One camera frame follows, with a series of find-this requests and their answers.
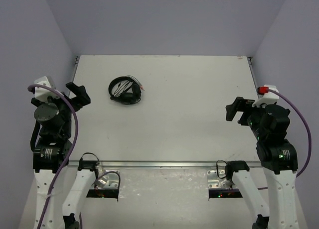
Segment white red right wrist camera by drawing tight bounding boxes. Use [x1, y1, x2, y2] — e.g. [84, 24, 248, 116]
[252, 85, 279, 107]

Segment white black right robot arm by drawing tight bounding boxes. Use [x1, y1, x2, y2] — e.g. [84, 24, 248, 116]
[225, 97, 300, 229]

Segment black over-ear headphones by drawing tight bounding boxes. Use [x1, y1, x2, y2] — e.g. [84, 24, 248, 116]
[108, 75, 143, 105]

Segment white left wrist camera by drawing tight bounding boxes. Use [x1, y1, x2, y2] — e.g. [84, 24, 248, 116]
[33, 76, 57, 100]

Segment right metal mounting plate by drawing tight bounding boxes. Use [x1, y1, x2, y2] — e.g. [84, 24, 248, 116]
[207, 169, 238, 190]

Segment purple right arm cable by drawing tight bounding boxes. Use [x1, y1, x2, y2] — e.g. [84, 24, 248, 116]
[258, 88, 313, 191]

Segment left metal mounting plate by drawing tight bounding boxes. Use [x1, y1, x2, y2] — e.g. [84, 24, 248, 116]
[95, 168, 121, 190]

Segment right side aluminium rail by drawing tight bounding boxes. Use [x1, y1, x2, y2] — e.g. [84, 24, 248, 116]
[247, 56, 259, 94]

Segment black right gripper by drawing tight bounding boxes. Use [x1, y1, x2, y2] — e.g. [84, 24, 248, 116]
[226, 97, 265, 140]

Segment metal mounting plate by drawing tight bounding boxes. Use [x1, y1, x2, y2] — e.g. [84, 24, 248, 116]
[95, 168, 121, 190]
[207, 169, 238, 190]

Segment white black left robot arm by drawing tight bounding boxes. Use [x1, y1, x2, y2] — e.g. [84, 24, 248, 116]
[28, 81, 99, 229]

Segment black headphone cable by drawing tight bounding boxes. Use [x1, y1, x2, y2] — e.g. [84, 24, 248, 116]
[112, 75, 146, 103]

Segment aluminium rail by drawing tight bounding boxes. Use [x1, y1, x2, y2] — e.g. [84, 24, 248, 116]
[247, 56, 259, 94]
[67, 160, 262, 168]

